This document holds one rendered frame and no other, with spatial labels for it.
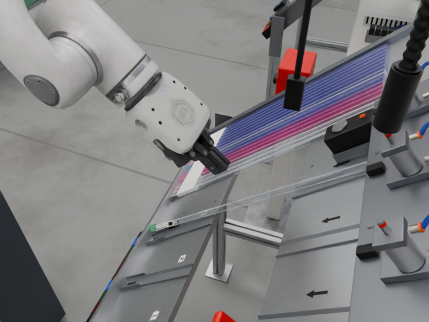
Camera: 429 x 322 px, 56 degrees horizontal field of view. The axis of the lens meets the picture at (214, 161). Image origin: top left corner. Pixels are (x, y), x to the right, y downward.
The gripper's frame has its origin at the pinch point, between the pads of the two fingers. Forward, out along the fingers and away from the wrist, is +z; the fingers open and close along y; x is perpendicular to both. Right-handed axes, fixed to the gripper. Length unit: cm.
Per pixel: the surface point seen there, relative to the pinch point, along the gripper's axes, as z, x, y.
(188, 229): 9.9, 17.5, -1.9
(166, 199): 7.7, 30.4, 8.4
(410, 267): 4.5, -30.4, -20.9
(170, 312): 9.8, 9.7, -19.6
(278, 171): 51, 54, 67
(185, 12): -9, 174, 251
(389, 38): 11.9, -18.5, 37.3
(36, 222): 2, 141, 26
